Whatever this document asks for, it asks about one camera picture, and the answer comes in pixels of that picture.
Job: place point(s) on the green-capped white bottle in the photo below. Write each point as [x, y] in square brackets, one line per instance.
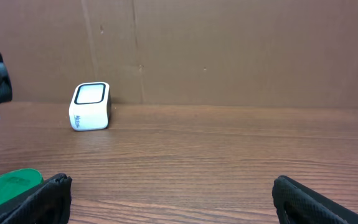
[17, 182]

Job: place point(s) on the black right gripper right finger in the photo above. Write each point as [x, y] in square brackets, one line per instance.
[298, 204]

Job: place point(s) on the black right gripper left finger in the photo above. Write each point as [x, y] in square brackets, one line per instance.
[46, 203]

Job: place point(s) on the white barcode scanner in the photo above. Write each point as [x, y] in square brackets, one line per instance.
[90, 107]

